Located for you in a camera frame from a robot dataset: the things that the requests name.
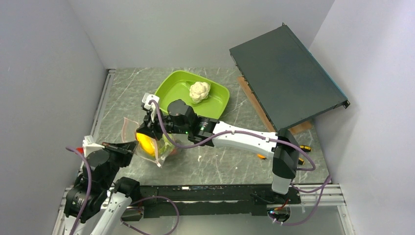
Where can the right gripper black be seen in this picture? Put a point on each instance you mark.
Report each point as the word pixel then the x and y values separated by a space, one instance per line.
pixel 149 128

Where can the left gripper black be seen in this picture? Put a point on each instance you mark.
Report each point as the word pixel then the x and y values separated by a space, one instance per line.
pixel 125 149

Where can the clear zip top bag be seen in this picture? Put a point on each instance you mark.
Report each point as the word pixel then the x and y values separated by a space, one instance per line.
pixel 155 151

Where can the green toy celery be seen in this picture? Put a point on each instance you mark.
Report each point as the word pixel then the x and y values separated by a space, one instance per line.
pixel 164 146

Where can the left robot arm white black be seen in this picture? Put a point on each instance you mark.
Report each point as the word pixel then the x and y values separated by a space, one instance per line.
pixel 97 201

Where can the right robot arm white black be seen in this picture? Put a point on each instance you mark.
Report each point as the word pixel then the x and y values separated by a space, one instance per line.
pixel 212 132

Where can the green plastic tray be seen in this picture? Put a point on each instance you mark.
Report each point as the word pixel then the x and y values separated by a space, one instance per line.
pixel 177 86

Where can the white toy cauliflower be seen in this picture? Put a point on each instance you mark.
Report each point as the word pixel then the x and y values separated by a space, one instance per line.
pixel 199 91

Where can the dark grey metal case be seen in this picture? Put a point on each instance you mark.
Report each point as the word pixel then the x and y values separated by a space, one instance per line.
pixel 287 81

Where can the wooden board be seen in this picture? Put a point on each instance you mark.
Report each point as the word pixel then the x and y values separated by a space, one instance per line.
pixel 262 114

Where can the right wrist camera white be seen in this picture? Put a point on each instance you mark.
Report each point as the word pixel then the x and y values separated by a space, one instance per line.
pixel 148 101

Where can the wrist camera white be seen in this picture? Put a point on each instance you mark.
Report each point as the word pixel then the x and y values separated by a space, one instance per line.
pixel 148 101
pixel 88 146

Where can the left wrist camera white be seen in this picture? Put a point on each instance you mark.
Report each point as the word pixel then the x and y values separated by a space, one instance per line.
pixel 88 146

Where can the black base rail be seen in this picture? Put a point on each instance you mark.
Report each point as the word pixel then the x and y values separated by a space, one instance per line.
pixel 253 199

